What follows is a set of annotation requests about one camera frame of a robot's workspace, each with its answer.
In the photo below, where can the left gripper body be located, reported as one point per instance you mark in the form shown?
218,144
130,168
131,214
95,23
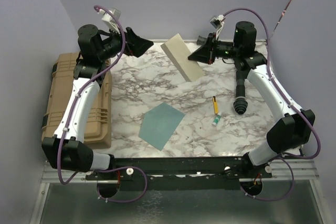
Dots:
112,45

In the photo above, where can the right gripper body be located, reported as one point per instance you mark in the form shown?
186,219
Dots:
221,49

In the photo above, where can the tan paper letter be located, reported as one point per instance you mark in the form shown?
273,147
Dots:
177,51

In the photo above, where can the green white glue stick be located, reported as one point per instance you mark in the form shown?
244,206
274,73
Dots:
216,119

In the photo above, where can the teal envelope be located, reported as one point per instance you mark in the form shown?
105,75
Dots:
159,124

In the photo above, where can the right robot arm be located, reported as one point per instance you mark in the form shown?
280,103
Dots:
292,122

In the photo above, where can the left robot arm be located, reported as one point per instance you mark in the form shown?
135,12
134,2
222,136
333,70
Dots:
65,149

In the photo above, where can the yellow utility knife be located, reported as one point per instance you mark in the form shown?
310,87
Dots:
215,105

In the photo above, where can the tan plastic tool case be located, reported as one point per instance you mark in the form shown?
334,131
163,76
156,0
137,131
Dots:
98,127

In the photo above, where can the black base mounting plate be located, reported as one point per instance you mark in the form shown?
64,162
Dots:
180,173

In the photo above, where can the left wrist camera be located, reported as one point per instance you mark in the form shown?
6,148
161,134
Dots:
110,17

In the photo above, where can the aluminium frame rail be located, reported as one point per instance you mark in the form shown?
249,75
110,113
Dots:
277,170

